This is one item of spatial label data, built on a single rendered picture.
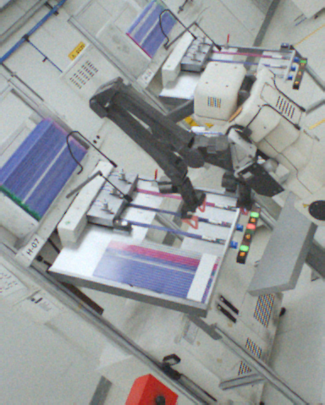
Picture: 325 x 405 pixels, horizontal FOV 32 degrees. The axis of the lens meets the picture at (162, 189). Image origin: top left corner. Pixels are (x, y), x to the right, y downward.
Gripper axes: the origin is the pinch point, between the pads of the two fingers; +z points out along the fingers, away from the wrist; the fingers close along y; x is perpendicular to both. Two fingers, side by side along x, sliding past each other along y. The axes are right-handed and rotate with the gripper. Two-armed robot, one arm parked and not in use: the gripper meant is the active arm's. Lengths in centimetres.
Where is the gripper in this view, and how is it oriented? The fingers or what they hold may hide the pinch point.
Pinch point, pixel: (245, 213)
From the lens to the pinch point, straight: 259.7
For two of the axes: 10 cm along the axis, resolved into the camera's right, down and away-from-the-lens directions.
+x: 9.4, 1.4, -3.0
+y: -3.2, 6.5, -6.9
